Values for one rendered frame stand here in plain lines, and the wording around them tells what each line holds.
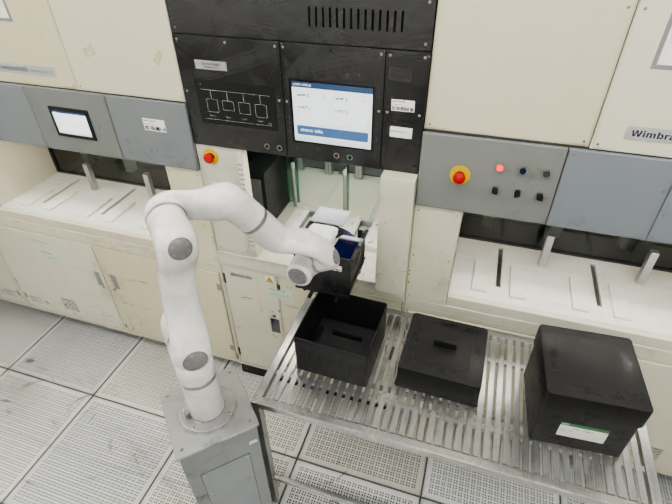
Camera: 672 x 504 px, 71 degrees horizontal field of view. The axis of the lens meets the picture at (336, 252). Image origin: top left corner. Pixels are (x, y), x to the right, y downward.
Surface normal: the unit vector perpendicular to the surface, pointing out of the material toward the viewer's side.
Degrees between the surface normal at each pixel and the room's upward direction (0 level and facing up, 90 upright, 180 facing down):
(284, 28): 90
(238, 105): 90
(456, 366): 0
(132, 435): 0
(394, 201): 90
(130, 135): 90
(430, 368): 0
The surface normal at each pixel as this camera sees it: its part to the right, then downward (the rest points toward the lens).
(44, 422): -0.01, -0.79
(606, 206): -0.31, 0.58
